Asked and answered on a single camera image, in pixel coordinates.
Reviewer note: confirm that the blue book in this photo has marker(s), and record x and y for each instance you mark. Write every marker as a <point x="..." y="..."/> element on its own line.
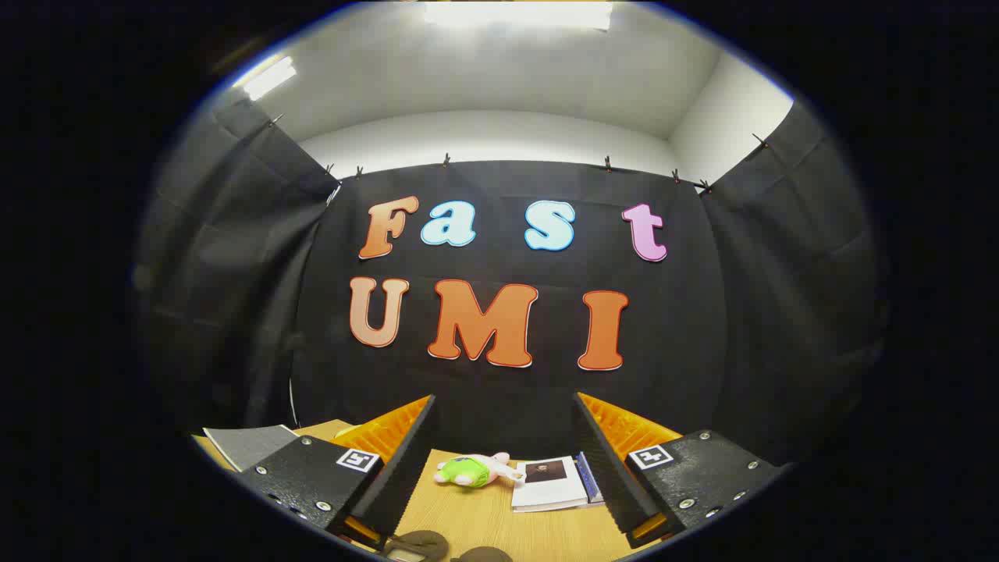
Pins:
<point x="591" y="480"/>

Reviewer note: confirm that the small ceiling light panel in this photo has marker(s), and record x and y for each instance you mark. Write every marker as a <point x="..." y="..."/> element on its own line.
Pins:
<point x="269" y="78"/>

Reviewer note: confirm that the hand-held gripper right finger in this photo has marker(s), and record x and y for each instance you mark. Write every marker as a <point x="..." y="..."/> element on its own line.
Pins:
<point x="605" y="468"/>

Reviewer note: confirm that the large ceiling light panel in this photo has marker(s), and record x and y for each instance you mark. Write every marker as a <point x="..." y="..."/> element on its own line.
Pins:
<point x="515" y="14"/>

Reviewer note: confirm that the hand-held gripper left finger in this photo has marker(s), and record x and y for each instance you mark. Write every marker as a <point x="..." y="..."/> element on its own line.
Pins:
<point x="406" y="468"/>

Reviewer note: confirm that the green and pink plush toy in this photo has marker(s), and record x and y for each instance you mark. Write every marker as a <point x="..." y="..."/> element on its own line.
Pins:
<point x="468" y="472"/>

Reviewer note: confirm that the beige fabric storage box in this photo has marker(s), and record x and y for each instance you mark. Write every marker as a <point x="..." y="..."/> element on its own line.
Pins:
<point x="250" y="446"/>

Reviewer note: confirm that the brown fuzzy shoe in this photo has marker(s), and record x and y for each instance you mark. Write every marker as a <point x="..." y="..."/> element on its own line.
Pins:
<point x="421" y="542"/>
<point x="484" y="555"/>

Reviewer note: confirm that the white book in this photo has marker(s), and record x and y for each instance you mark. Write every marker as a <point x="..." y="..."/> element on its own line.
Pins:
<point x="550" y="488"/>

